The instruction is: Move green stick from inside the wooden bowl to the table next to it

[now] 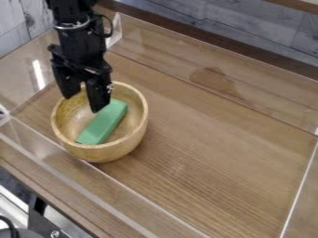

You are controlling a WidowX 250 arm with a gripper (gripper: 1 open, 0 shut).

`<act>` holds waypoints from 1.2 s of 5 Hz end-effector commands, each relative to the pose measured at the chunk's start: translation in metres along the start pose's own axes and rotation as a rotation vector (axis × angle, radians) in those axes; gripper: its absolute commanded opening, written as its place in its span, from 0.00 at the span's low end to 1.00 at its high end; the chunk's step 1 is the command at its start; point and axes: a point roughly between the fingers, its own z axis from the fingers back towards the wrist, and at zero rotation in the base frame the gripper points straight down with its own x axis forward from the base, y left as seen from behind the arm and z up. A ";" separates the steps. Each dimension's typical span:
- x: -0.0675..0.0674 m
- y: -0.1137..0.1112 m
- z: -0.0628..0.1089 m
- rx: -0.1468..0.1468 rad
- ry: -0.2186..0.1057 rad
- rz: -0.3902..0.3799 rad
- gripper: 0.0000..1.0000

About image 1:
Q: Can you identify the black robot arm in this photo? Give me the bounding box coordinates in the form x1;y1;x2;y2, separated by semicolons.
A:
46;0;114;112

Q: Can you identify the green stick block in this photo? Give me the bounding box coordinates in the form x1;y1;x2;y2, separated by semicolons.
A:
76;99;128;145

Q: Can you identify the black cable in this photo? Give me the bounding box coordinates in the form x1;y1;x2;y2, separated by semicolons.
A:
0;215;20;238

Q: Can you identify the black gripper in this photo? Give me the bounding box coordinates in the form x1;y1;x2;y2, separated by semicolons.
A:
47;20;114;112

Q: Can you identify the clear acrylic corner bracket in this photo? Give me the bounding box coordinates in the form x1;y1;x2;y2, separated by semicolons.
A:
106;13;123;48

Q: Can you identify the clear acrylic enclosure wall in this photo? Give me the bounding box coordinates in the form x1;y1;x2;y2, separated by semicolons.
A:
0;17;318;238

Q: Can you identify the black table leg bracket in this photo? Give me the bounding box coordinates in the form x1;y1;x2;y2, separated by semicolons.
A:
27;194;71;238

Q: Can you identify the wooden bowl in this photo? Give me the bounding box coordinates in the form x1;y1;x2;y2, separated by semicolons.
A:
51;81;150;163

